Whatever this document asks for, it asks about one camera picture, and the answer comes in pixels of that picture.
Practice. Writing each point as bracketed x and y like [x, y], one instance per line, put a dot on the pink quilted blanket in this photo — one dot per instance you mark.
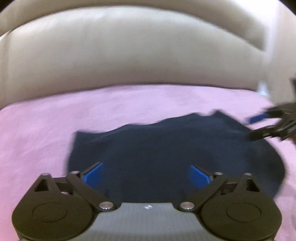
[34, 129]

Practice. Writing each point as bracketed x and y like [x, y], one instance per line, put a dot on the beige padded headboard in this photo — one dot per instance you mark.
[129, 46]

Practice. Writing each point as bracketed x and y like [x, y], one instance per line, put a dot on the white bedside item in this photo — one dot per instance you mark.
[262, 88]

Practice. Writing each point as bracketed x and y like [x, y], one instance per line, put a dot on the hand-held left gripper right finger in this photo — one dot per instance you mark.
[199, 178]

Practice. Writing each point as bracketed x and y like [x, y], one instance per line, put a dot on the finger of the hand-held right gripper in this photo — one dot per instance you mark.
[263, 133]
[257, 118]

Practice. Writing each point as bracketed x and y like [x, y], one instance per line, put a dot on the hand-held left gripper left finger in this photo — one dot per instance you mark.
[93, 174]

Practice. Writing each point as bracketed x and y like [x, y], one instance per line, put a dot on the navy striped hoodie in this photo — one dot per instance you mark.
[161, 143]

